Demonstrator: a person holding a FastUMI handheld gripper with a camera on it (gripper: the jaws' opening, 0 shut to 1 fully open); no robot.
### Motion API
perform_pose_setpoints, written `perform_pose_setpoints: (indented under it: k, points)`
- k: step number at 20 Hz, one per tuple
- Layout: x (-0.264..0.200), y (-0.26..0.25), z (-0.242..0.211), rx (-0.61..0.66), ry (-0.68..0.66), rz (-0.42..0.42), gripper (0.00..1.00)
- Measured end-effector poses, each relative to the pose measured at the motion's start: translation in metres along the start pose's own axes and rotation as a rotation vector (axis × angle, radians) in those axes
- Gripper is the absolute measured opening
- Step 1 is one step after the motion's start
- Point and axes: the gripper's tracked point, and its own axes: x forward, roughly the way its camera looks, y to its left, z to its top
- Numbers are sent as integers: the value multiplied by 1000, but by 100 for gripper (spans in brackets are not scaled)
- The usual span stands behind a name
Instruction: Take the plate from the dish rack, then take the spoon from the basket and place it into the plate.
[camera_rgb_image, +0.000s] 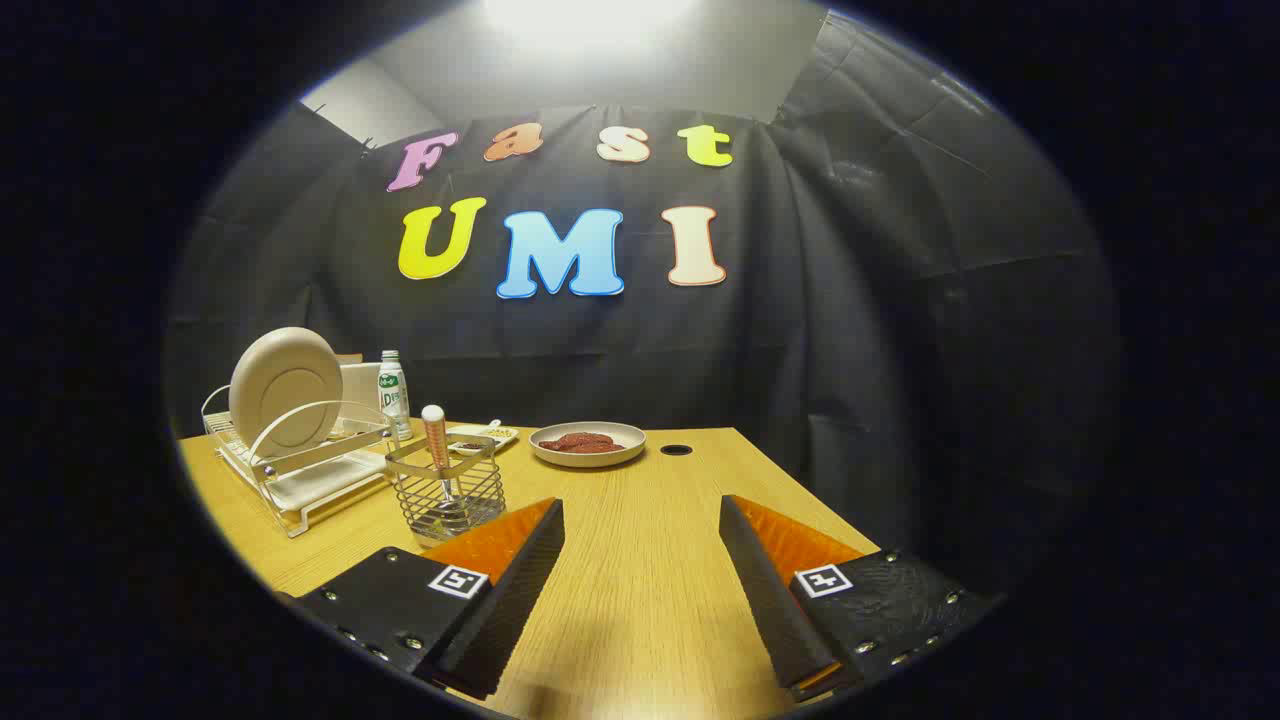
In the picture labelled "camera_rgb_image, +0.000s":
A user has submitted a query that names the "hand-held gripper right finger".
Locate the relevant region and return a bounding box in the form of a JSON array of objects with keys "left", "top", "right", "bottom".
[{"left": 719, "top": 494, "right": 1006, "bottom": 703}]

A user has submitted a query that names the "beige plate with meat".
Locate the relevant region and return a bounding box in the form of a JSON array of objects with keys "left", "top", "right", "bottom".
[{"left": 529, "top": 421, "right": 648, "bottom": 469}]

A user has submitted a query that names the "white wire dish rack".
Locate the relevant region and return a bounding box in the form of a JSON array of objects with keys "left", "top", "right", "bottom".
[{"left": 200, "top": 385, "right": 401, "bottom": 539}]

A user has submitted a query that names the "white divided bean dish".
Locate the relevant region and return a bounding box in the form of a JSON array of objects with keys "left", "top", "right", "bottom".
[{"left": 445, "top": 420, "right": 520, "bottom": 457}]

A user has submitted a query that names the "beige round plate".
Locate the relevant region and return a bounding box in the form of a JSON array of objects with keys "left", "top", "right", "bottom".
[{"left": 228, "top": 327, "right": 344, "bottom": 461}]

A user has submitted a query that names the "white green-label plastic bottle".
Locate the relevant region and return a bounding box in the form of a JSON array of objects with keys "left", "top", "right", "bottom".
[{"left": 377, "top": 350, "right": 414, "bottom": 442}]

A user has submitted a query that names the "checked-handle metal spoon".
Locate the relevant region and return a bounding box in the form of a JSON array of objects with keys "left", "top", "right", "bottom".
[{"left": 421, "top": 404, "right": 471, "bottom": 526}]

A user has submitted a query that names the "metal wire basket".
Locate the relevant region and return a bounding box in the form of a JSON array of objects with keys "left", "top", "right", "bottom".
[{"left": 385, "top": 434, "right": 507, "bottom": 547}]

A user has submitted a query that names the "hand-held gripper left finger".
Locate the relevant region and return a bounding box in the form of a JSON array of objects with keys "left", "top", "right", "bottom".
[{"left": 275, "top": 497, "right": 566, "bottom": 701}]

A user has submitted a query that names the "white toaster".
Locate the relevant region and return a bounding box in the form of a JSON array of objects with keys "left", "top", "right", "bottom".
[{"left": 338, "top": 360, "right": 384, "bottom": 417}]

